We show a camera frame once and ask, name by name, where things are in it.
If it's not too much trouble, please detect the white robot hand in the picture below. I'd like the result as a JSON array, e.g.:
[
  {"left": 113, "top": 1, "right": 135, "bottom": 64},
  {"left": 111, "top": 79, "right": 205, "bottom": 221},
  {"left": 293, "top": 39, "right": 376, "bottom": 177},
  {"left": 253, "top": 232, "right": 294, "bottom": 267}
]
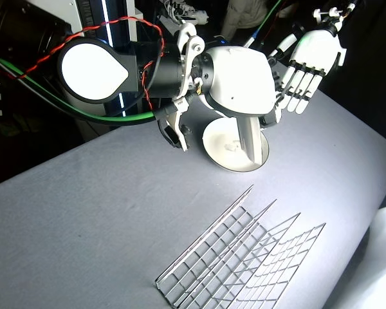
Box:
[
  {"left": 266, "top": 21, "right": 348, "bottom": 114},
  {"left": 203, "top": 46, "right": 283, "bottom": 164}
]

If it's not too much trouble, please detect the white plate with dark rim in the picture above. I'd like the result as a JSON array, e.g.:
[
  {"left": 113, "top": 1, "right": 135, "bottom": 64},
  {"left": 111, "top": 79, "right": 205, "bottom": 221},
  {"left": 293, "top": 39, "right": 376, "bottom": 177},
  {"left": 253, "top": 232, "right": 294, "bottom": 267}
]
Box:
[
  {"left": 201, "top": 117, "right": 263, "bottom": 171},
  {"left": 212, "top": 135, "right": 270, "bottom": 173}
]

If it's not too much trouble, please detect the white spare robotic hand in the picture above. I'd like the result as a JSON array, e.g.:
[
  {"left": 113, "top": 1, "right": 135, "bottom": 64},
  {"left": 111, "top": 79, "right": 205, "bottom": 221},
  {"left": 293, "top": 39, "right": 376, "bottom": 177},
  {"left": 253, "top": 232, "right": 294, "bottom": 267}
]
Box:
[{"left": 160, "top": 0, "right": 210, "bottom": 26}]

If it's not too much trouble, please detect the black box with blue light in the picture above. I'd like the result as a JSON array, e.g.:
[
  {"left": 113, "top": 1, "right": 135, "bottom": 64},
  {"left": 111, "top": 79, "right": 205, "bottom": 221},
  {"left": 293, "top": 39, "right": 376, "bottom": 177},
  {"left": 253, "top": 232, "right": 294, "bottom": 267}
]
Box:
[{"left": 208, "top": 33, "right": 229, "bottom": 48}]

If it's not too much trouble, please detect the person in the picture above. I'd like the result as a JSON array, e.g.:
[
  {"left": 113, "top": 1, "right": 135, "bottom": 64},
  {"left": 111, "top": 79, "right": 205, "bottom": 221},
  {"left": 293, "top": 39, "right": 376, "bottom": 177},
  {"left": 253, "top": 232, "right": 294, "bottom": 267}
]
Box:
[{"left": 221, "top": 0, "right": 277, "bottom": 39}]

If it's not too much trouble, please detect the grey table cloth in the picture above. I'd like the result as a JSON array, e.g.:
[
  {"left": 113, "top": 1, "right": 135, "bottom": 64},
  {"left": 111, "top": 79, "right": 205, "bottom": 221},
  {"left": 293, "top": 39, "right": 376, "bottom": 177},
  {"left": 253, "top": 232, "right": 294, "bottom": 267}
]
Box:
[{"left": 0, "top": 59, "right": 386, "bottom": 309}]

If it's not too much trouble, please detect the white sheet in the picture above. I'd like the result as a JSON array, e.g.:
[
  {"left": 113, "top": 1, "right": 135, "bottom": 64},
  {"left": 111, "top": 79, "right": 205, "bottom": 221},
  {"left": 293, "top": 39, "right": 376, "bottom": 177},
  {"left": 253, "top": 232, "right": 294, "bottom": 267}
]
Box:
[{"left": 321, "top": 202, "right": 386, "bottom": 309}]

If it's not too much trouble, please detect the green cable with blue plug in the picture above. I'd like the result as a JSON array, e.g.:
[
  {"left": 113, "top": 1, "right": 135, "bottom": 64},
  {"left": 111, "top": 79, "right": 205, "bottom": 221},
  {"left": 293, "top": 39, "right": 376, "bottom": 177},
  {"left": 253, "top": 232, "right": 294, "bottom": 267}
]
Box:
[{"left": 243, "top": 0, "right": 283, "bottom": 48}]

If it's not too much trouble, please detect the white wire dish rack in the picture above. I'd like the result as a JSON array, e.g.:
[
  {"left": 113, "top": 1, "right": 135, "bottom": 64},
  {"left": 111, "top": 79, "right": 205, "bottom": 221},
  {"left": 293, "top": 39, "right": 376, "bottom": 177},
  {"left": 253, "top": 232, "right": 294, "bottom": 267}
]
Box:
[{"left": 154, "top": 183, "right": 326, "bottom": 309}]

